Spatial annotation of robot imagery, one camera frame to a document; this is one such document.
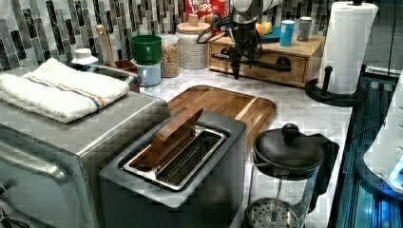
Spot blue shaker can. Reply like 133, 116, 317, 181
279, 20, 295, 47

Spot black paper towel holder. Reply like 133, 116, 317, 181
305, 0, 365, 107

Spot brown utensil holder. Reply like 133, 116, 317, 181
115, 60, 140, 92

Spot wooden cutting board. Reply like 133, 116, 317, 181
168, 85, 277, 149

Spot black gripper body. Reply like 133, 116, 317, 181
228, 21, 261, 59

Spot yellow fruit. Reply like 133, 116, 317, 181
262, 22, 273, 34

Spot light blue mug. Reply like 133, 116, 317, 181
131, 60, 162, 87

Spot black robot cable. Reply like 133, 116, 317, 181
195, 13, 237, 46

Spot red froot loops box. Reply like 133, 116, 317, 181
180, 0, 228, 32

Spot glass jar with cereal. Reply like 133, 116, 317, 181
160, 34, 179, 78

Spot white jar wooden lid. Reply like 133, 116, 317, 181
176, 23, 212, 70

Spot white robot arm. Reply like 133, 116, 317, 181
228, 0, 283, 80

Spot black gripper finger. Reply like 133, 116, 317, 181
231, 54, 240, 80
243, 47, 255, 62

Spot green mug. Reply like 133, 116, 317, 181
130, 35, 162, 66

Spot white lidded small bottle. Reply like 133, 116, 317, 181
71, 48, 99, 71

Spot black drawer handle bar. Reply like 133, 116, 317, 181
211, 47, 292, 72

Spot teal plate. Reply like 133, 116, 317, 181
261, 26, 281, 44

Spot grey two-slot toaster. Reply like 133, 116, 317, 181
99, 111, 246, 228

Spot wooden spatula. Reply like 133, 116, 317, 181
96, 25, 116, 67

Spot black glass french press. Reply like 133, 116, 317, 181
242, 123, 339, 228

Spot wooden toast slice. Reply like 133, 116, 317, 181
128, 105, 203, 172

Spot orange fruit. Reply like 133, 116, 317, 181
256, 23, 265, 37

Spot wooden drawer box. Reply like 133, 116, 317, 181
207, 30, 327, 88

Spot white paper towel roll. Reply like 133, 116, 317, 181
317, 1, 378, 94

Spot white folded striped towel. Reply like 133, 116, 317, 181
0, 58, 129, 124

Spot grey shaker can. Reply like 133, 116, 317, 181
297, 16, 312, 42

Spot stainless steel toaster oven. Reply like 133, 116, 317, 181
1, 89, 169, 228

